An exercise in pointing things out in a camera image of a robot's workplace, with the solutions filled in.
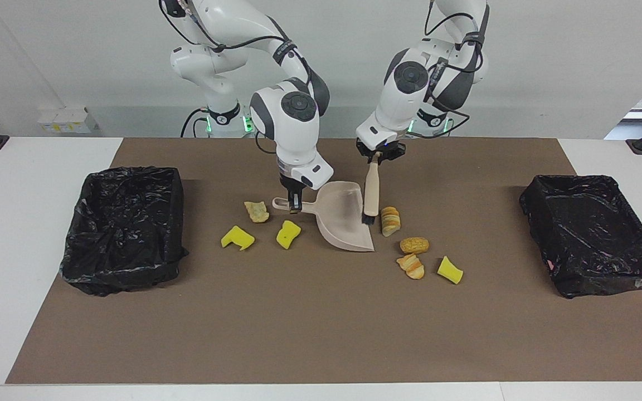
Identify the beige hand brush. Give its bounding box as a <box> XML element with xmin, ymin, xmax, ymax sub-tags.
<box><xmin>361</xmin><ymin>162</ymin><xmax>381</xmax><ymax>226</ymax></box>

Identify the yellow sponge piece dark dot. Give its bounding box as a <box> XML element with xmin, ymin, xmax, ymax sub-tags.
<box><xmin>276</xmin><ymin>220</ymin><xmax>302</xmax><ymax>250</ymax></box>

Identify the pale lumpy pastry toy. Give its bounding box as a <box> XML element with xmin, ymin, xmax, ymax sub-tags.
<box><xmin>244</xmin><ymin>200</ymin><xmax>270</xmax><ymax>224</ymax></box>

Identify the beige plastic dustpan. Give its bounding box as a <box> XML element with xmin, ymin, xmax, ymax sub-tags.
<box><xmin>272</xmin><ymin>181</ymin><xmax>376</xmax><ymax>252</ymax></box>

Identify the pale ridged pastry toy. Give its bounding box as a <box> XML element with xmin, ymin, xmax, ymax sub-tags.
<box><xmin>381</xmin><ymin>206</ymin><xmax>401</xmax><ymax>237</ymax></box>

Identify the yellow notched sponge piece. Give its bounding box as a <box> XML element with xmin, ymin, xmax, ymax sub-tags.
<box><xmin>221</xmin><ymin>225</ymin><xmax>256</xmax><ymax>252</ymax></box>

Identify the brown round bun toy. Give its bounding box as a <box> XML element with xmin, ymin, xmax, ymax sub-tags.
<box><xmin>400</xmin><ymin>237</ymin><xmax>430</xmax><ymax>255</ymax></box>

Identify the orange striped croissant toy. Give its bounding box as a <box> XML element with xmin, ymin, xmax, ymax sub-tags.
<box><xmin>396</xmin><ymin>253</ymin><xmax>426</xmax><ymax>280</ymax></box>

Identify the yellow wedge sponge piece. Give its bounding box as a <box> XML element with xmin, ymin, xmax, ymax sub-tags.
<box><xmin>437</xmin><ymin>256</ymin><xmax>464</xmax><ymax>285</ymax></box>

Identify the black bag lined bin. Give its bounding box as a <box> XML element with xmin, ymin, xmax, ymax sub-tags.
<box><xmin>59</xmin><ymin>166</ymin><xmax>189</xmax><ymax>297</ymax></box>

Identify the black bag bin pink mark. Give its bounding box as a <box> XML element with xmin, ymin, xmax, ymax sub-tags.
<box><xmin>519</xmin><ymin>174</ymin><xmax>642</xmax><ymax>299</ymax></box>

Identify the brown table mat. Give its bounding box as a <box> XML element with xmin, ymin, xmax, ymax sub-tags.
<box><xmin>6</xmin><ymin>138</ymin><xmax>642</xmax><ymax>385</ymax></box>

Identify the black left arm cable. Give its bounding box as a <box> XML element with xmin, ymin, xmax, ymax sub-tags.
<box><xmin>424</xmin><ymin>0</ymin><xmax>492</xmax><ymax>139</ymax></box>

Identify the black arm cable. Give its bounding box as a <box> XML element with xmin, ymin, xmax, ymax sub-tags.
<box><xmin>158</xmin><ymin>0</ymin><xmax>322</xmax><ymax>157</ymax></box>
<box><xmin>424</xmin><ymin>0</ymin><xmax>492</xmax><ymax>139</ymax></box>

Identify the black base cable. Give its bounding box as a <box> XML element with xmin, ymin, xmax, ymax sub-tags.
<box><xmin>181</xmin><ymin>107</ymin><xmax>210</xmax><ymax>138</ymax></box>

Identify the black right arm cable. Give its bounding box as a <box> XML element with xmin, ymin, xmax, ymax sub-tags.
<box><xmin>158</xmin><ymin>0</ymin><xmax>322</xmax><ymax>157</ymax></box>

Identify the white wall socket box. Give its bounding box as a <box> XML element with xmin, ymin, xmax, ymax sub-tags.
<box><xmin>38</xmin><ymin>107</ymin><xmax>100</xmax><ymax>134</ymax></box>

